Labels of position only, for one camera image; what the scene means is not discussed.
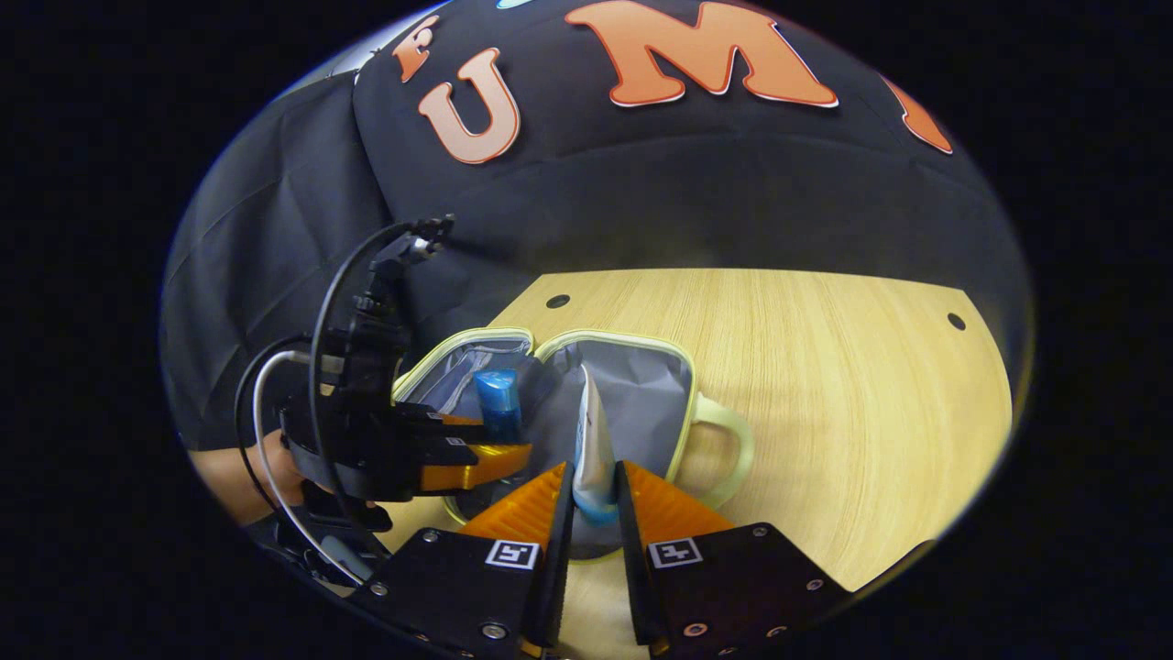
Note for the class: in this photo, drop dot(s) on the pale yellow small suitcase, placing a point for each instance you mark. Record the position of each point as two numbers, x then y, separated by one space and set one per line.
641 403

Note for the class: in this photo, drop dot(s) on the white and blue cosmetic tube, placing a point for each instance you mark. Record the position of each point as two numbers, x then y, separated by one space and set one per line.
594 458

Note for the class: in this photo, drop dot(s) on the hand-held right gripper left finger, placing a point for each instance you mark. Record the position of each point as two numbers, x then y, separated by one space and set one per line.
476 587

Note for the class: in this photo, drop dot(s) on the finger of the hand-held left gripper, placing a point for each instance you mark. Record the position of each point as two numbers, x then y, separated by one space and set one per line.
435 422
467 466

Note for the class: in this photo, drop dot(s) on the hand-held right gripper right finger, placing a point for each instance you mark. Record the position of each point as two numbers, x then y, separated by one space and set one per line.
733 587

